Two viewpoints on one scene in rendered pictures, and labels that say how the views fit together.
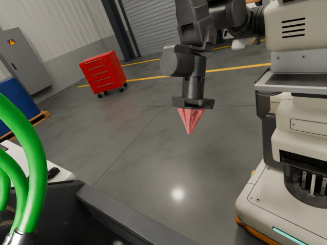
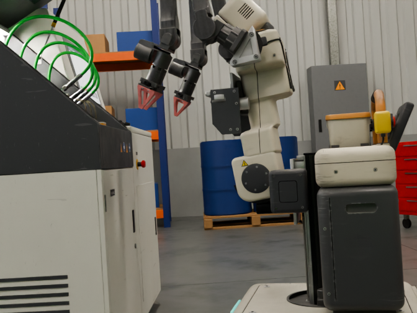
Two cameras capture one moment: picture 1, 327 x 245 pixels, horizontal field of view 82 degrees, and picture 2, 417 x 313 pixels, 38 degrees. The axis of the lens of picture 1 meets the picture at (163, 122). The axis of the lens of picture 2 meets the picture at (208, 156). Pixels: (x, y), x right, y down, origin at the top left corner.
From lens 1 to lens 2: 2.38 m
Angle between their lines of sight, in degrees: 54
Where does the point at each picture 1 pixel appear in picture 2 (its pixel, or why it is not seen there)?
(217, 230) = not seen: outside the picture
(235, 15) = (221, 51)
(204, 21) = (195, 50)
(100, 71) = not seen: outside the picture
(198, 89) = (183, 86)
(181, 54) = (176, 63)
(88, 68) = (406, 157)
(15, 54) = (334, 106)
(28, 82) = not seen: hidden behind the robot
